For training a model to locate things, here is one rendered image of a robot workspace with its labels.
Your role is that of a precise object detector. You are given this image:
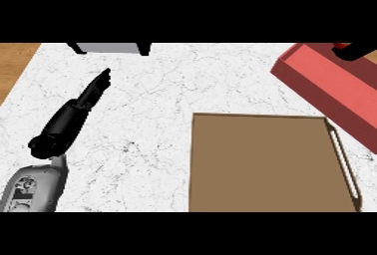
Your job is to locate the red tray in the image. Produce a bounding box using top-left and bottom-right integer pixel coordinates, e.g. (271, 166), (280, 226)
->
(270, 43), (377, 154)

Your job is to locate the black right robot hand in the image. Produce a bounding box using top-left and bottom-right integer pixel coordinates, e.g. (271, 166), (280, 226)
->
(332, 43), (377, 62)

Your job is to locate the brown cardboard box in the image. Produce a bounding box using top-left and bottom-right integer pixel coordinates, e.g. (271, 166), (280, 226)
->
(188, 112), (366, 213)

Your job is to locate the grey appliance with black legs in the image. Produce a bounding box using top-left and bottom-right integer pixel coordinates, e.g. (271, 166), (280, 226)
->
(67, 43), (154, 57)

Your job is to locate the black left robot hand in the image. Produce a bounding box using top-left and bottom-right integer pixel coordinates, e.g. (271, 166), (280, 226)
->
(27, 68), (113, 160)

